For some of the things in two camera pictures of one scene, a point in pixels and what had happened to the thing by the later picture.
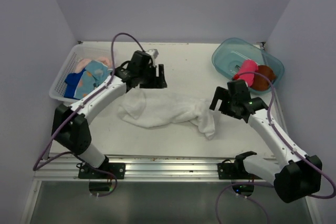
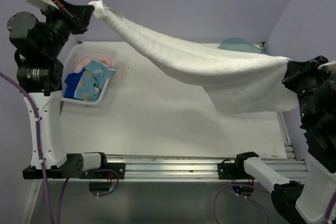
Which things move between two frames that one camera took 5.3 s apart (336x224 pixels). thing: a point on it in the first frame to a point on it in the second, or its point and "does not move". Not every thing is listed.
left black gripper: (159, 82) to (78, 16)
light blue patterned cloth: (95, 73) does not move
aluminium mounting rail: (201, 167) does not move
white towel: (157, 107) to (235, 82)
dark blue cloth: (71, 80) does not move
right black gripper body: (233, 101) to (301, 78)
